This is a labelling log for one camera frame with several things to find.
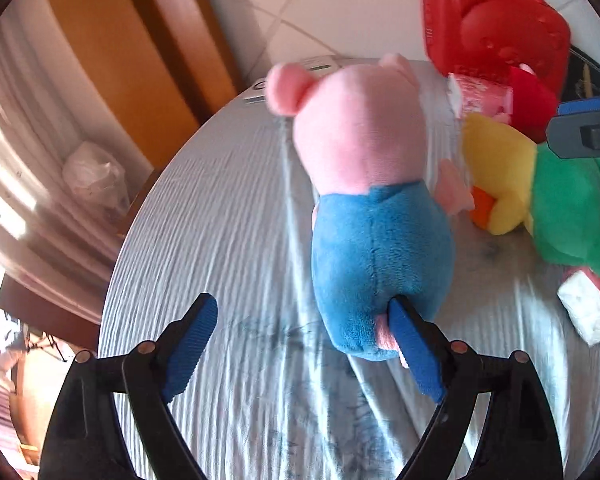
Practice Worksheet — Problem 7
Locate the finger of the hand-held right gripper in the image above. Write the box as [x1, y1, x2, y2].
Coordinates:
[545, 96, 600, 158]

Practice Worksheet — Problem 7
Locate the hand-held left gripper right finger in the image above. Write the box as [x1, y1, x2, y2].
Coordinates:
[387, 296, 566, 480]

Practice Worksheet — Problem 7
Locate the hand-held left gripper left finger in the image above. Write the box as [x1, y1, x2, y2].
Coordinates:
[39, 292, 219, 480]

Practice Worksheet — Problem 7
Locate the pink pig plush blue body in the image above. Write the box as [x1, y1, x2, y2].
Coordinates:
[266, 52, 476, 361]

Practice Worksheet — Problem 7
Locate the grey cloth covered desktop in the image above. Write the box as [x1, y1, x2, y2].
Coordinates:
[97, 55, 600, 480]

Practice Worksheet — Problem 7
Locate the red dress plush toy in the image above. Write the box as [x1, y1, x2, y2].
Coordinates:
[495, 66, 561, 143]

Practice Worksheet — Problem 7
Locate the yellow green plush toy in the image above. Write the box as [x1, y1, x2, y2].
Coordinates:
[462, 112, 600, 278]

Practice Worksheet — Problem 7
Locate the pink tissue packet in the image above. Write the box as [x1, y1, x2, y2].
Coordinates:
[447, 72, 516, 121]

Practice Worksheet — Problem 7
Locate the red toy handbag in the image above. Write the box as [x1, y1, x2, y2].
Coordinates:
[420, 0, 572, 96]

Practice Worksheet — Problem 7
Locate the red white plush toy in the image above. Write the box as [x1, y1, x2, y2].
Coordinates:
[557, 265, 600, 346]

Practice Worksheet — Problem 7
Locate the crumpled white plastic bag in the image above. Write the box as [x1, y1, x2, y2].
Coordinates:
[62, 141, 128, 211]

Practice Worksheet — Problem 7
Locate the white printed packet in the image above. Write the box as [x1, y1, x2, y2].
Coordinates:
[242, 54, 351, 108]

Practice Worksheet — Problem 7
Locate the wooden door frame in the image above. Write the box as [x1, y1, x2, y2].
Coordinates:
[40, 0, 246, 171]

